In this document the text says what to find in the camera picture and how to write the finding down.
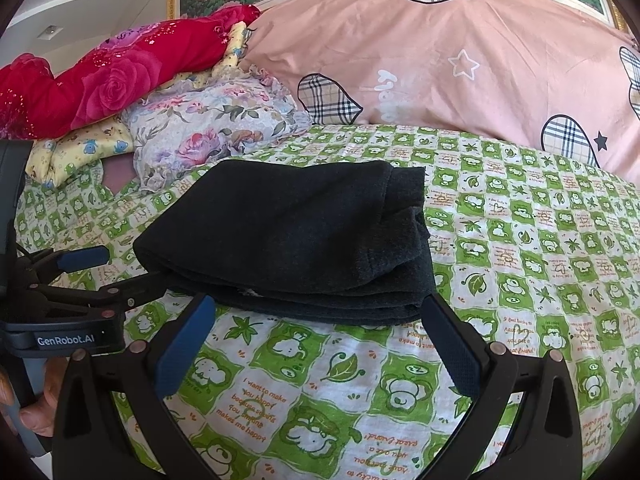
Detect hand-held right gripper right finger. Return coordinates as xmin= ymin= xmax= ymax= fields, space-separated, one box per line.
xmin=420 ymin=291 xmax=584 ymax=480

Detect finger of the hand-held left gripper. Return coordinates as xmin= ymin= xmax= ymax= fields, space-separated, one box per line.
xmin=26 ymin=245 xmax=112 ymax=287
xmin=29 ymin=271 xmax=172 ymax=319

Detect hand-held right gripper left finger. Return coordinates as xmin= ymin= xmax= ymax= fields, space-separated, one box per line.
xmin=52 ymin=293 xmax=218 ymax=480

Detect dark pants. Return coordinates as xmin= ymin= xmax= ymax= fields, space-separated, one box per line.
xmin=132 ymin=158 xmax=432 ymax=326

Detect person's left hand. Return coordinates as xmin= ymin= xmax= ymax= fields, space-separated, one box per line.
xmin=20 ymin=357 xmax=69 ymax=438

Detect green patterned bedsheet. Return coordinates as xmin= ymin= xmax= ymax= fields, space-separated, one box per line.
xmin=15 ymin=124 xmax=640 ymax=480

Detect red rose blanket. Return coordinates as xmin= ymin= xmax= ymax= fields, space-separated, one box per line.
xmin=0 ymin=4 xmax=261 ymax=141

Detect floral ruffled pillow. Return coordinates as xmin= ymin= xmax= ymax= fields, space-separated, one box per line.
xmin=120 ymin=65 xmax=313 ymax=193

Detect pink quilt with plaid hearts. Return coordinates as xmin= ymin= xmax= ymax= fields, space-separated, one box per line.
xmin=240 ymin=0 xmax=640 ymax=186

